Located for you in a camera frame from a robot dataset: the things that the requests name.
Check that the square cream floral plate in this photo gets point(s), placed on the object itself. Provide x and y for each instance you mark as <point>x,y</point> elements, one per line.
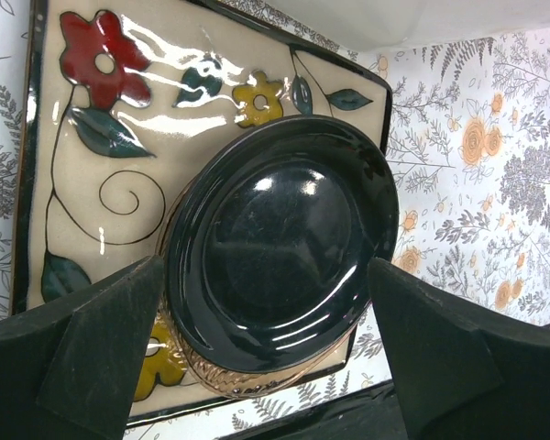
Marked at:
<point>128,100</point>

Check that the black bowl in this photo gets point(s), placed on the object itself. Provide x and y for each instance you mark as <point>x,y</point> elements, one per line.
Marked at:
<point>319,148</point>

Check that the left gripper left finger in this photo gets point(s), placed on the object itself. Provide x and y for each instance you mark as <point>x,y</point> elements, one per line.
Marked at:
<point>69,369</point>

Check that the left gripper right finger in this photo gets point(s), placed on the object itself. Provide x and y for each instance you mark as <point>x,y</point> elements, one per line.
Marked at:
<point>460,371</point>

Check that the white plastic bin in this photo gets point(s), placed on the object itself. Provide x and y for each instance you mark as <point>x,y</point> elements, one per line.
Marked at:
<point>404,24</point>

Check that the clear pink glass plate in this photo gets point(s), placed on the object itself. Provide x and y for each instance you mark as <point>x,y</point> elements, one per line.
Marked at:
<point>220,371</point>

